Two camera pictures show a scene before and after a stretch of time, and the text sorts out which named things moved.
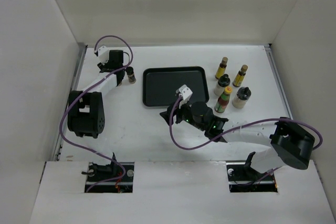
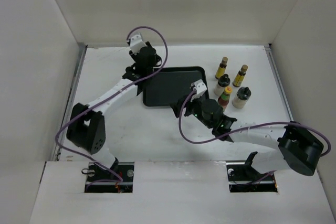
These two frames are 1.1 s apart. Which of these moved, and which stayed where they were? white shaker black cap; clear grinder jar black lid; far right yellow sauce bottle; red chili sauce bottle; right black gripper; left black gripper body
Moved: right black gripper; left black gripper body
Stayed: red chili sauce bottle; white shaker black cap; clear grinder jar black lid; far right yellow sauce bottle
